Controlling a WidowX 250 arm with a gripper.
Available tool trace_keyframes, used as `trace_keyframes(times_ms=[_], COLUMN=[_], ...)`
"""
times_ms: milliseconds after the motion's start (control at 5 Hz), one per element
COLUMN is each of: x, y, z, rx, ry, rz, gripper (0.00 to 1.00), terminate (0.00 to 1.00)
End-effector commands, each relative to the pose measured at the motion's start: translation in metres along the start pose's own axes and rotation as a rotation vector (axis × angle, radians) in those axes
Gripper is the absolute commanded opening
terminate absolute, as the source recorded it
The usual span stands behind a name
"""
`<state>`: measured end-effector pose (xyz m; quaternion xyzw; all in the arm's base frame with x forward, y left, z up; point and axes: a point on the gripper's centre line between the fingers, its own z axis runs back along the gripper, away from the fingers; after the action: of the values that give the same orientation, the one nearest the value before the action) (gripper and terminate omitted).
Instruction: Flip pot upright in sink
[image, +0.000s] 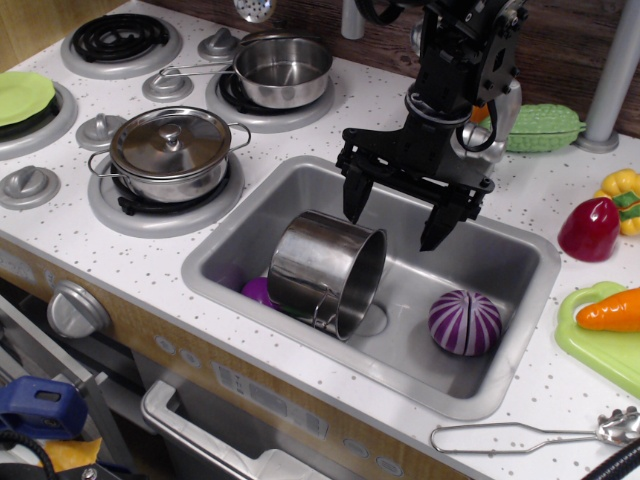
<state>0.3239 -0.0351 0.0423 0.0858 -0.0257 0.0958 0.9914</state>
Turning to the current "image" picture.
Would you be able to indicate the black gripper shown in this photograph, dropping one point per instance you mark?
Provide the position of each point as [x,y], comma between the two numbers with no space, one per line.
[417,160]

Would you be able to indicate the tall steel pot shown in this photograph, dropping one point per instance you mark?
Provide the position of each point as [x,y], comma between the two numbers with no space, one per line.
[326,271]

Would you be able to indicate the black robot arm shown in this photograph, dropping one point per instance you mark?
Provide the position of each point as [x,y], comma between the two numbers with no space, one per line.
[460,111]

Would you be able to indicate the grey sink basin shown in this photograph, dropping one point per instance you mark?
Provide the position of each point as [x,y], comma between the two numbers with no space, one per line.
[513,268]

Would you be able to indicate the steel pot with lid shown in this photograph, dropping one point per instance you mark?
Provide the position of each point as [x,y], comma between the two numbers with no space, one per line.
[173,154]

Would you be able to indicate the burner under lidded pot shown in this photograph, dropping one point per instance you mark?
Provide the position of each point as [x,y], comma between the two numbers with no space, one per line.
[120,210]

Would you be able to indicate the grey toy faucet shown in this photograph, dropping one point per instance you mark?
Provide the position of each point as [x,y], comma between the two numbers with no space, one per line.
[462,68]

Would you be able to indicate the orange toy pumpkin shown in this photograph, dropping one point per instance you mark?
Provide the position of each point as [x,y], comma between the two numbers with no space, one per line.
[479,113]

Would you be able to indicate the purple striped toy onion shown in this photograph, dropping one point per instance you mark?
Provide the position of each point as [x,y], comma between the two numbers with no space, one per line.
[465,323]

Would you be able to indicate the green toy bitter gourd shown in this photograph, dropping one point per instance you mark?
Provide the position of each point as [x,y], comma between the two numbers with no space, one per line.
[544,128]

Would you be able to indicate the purple toy eggplant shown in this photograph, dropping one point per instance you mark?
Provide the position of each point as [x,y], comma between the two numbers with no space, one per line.
[257,289]

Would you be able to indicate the red toy pepper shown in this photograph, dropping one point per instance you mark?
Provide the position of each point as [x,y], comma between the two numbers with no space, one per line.
[591,230]

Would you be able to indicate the burner under saucepan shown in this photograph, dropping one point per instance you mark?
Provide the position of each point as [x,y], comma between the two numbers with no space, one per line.
[226,97]

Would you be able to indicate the yellow toy pepper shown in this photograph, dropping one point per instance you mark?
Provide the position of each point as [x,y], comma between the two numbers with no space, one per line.
[622,188]

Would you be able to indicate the green cutting board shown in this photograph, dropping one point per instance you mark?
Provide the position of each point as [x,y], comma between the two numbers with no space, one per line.
[614,355]

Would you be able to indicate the grey stove knob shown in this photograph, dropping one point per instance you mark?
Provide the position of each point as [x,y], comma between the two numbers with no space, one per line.
[218,47]
[169,85]
[96,133]
[28,188]

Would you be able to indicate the steel slotted spoon hanging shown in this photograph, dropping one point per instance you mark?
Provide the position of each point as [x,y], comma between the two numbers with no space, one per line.
[255,11]

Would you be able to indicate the orange toy carrot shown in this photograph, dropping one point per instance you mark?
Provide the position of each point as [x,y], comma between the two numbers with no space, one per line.
[616,313]

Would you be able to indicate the black coil burner back left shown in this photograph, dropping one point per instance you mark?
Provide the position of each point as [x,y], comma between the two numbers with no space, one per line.
[120,46]

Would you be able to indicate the grey oven dial knob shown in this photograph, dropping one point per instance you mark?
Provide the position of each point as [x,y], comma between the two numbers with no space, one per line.
[73,312]

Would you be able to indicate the burner under green plate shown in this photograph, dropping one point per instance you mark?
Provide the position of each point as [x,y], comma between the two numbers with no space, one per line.
[46,134]

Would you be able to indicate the green toy plate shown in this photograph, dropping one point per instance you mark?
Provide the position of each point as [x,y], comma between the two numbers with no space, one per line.
[23,95]

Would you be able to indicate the blue clamp tool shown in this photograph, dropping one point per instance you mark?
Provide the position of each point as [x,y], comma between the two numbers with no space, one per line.
[42,409]

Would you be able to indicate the yellow cloth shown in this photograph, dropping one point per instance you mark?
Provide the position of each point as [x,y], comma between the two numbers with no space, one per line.
[69,454]

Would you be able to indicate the steel saucepan with handle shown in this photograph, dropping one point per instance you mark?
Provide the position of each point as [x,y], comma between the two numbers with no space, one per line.
[275,73]

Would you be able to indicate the grey post back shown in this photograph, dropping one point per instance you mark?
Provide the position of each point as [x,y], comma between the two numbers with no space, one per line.
[352,22]

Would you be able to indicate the grey post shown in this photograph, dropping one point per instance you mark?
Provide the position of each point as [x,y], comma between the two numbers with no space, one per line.
[600,135]
[352,22]

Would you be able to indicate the grey post right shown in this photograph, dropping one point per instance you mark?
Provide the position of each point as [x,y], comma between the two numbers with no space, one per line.
[600,135]

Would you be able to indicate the grey oven door handle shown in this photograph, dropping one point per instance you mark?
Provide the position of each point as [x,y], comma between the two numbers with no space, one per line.
[219,440]

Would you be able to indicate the steel wire-handled spoon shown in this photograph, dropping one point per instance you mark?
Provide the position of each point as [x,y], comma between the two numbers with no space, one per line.
[619,429]

